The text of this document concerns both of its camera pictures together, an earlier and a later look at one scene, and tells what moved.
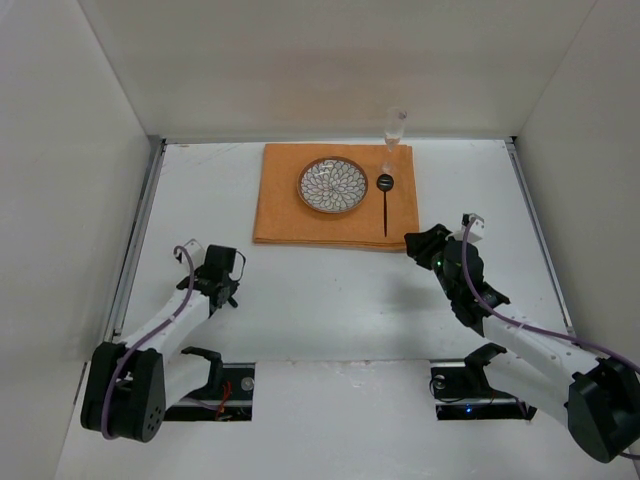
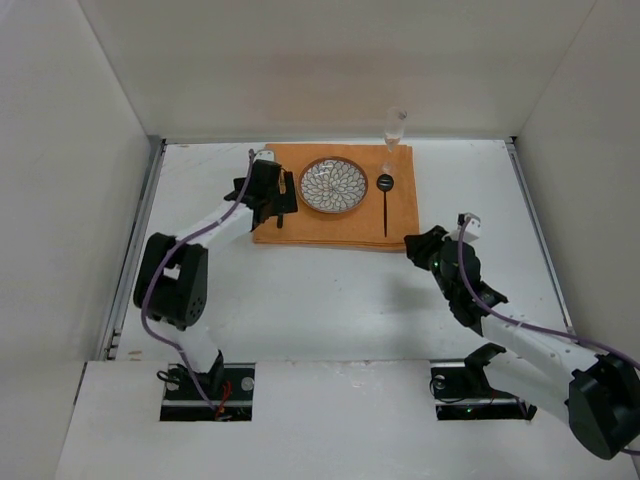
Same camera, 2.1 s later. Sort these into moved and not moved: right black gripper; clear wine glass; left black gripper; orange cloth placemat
Moved: left black gripper
Not moved: orange cloth placemat; clear wine glass; right black gripper
